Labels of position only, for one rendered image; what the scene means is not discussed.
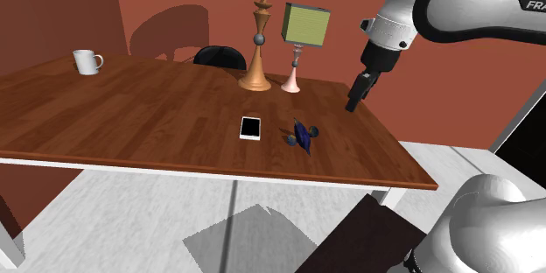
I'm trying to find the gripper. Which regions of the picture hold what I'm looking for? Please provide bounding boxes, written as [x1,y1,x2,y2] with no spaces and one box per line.
[345,40,401,113]

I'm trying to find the blue toy plane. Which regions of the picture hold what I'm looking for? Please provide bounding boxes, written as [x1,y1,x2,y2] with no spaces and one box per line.
[285,117,320,158]

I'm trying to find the small lamp with green shade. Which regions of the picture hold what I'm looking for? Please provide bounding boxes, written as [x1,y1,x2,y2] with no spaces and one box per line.
[280,2,332,94]

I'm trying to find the tall wooden table lamp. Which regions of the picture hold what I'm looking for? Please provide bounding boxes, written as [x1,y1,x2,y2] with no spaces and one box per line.
[213,0,322,93]

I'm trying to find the white phone with black screen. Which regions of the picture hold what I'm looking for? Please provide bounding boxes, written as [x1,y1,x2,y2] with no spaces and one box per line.
[239,115,263,142]

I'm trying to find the black chair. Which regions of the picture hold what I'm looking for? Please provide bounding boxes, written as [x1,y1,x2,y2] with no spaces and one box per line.
[192,45,248,72]

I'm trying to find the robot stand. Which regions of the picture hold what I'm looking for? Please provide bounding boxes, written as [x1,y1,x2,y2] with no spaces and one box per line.
[294,193,428,273]

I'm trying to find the wooden table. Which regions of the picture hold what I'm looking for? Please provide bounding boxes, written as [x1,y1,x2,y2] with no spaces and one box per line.
[0,53,439,212]

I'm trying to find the white mug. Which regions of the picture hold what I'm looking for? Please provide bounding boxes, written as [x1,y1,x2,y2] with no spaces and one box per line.
[72,48,105,76]

